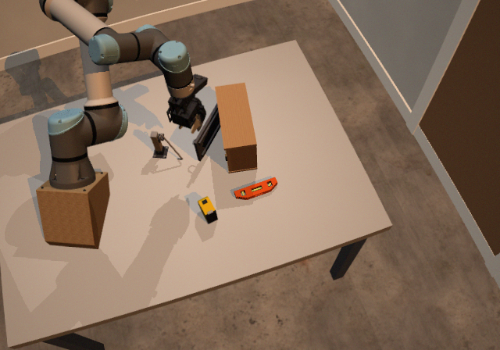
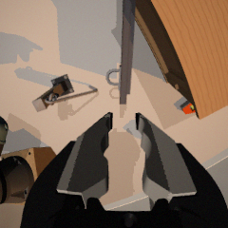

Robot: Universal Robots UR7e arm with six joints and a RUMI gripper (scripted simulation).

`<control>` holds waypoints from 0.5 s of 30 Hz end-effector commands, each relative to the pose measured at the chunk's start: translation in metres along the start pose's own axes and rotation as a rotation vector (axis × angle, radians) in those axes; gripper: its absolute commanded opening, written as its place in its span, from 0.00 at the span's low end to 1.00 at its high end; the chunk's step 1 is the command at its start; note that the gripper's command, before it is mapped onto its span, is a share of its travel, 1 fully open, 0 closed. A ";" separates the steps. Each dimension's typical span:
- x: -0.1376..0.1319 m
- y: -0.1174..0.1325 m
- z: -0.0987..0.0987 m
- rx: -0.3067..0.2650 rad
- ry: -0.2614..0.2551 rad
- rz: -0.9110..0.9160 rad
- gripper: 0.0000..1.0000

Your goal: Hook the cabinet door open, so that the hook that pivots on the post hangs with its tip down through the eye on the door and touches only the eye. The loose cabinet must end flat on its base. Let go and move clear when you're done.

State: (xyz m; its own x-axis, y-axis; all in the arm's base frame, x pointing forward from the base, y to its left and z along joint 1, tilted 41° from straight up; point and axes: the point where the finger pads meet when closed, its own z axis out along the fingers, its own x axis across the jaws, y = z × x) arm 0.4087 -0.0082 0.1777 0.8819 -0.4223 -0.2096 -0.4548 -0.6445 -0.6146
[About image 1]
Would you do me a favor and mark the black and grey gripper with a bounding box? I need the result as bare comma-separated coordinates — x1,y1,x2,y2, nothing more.
166,89,206,134

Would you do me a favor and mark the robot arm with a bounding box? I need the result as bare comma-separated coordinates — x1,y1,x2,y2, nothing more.
39,0,208,190

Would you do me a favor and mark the orange spirit level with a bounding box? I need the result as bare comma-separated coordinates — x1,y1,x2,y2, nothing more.
234,177,277,200

